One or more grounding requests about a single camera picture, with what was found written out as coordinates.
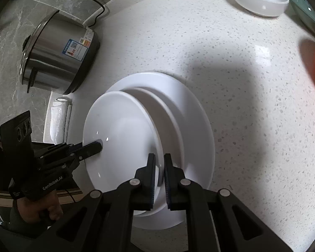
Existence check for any person's left hand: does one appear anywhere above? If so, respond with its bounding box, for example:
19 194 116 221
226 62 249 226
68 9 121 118
16 190 63 223

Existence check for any steel rice cooker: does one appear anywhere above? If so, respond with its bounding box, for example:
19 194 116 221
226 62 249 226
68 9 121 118
20 10 100 95

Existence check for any large white plate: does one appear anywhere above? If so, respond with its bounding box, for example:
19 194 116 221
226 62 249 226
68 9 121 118
107 71 216 230

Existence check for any blue green patterned bowl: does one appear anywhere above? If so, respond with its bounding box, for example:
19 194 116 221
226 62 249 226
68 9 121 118
290 0 315 35

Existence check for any white folded cloth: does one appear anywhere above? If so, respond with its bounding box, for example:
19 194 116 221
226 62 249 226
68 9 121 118
43 97 72 144

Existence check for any white deep plate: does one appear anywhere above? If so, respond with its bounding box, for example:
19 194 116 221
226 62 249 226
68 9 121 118
83 91 164 217

